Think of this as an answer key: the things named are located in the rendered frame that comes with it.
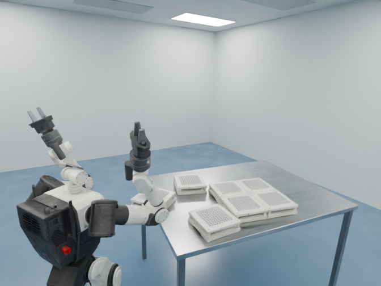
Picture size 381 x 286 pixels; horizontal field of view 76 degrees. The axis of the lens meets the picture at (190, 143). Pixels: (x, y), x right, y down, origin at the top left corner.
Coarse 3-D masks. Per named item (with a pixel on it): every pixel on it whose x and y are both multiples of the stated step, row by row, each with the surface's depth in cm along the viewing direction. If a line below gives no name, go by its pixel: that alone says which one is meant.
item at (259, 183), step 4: (244, 180) 207; (248, 180) 207; (252, 180) 208; (256, 180) 208; (260, 180) 209; (248, 184) 200; (252, 184) 200; (256, 184) 201; (260, 184) 200; (264, 184) 202; (252, 188) 194; (256, 188) 193
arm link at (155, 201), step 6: (150, 192) 113; (156, 192) 116; (150, 198) 116; (156, 198) 117; (162, 198) 120; (144, 204) 124; (150, 204) 122; (156, 204) 119; (162, 204) 120; (156, 210) 119
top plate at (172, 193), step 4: (160, 188) 190; (172, 192) 185; (136, 196) 177; (168, 196) 178; (172, 196) 181; (132, 200) 173; (136, 200) 172; (140, 200) 172; (144, 200) 172; (164, 200) 173; (168, 200) 176
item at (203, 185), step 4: (176, 176) 214; (188, 176) 214; (192, 176) 215; (200, 176) 215; (176, 180) 206; (192, 180) 206; (176, 184) 200; (180, 184) 198; (192, 184) 199; (196, 184) 199; (200, 184) 199; (204, 184) 200; (180, 188) 194; (184, 188) 195; (188, 188) 195
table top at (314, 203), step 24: (216, 168) 256; (240, 168) 257; (264, 168) 259; (288, 192) 205; (312, 192) 207; (168, 216) 166; (288, 216) 170; (312, 216) 171; (168, 240) 143; (192, 240) 143; (216, 240) 143; (240, 240) 146
